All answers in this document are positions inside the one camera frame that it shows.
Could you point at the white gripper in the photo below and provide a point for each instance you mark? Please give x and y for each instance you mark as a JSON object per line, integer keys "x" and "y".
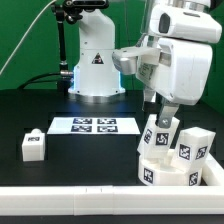
{"x": 180, "y": 77}

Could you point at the white round stool seat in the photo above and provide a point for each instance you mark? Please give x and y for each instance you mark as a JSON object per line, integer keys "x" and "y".
{"x": 159, "y": 172}

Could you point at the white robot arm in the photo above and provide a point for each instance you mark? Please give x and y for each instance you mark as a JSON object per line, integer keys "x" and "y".
{"x": 187, "y": 20}

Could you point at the white fiducial marker sheet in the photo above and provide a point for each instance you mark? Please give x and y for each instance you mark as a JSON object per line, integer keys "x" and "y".
{"x": 92, "y": 125}

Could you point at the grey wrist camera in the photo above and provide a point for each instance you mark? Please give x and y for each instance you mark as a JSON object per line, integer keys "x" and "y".
{"x": 125, "y": 59}

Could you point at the white right fence rail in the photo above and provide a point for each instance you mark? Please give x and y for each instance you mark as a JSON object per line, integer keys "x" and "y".
{"x": 212, "y": 172}

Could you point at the white fence rail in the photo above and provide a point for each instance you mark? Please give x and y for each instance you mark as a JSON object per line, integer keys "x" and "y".
{"x": 212, "y": 172}
{"x": 110, "y": 200}

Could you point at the white front fence rail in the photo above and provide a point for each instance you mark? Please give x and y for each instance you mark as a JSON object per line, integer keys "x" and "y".
{"x": 110, "y": 200}

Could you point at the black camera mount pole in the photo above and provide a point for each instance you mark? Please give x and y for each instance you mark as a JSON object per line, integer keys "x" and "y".
{"x": 61, "y": 40}

